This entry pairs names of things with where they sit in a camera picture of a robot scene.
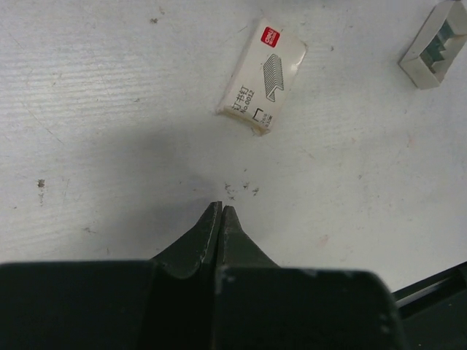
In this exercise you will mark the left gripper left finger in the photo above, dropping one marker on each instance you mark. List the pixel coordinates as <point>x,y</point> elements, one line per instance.
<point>163,302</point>

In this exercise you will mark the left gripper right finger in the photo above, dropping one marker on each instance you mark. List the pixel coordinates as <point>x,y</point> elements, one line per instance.
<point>259,305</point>

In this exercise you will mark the staple box with red label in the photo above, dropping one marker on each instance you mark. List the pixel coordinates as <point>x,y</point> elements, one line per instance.
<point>263,76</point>

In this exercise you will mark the beige staple box tray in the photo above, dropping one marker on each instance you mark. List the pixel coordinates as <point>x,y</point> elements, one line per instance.
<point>411,63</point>

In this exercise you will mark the staple strip inside tray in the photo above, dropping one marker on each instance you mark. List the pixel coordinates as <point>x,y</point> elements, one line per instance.
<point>443,48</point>

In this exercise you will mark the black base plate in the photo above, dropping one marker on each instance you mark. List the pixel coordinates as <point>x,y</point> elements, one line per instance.
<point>434,310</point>

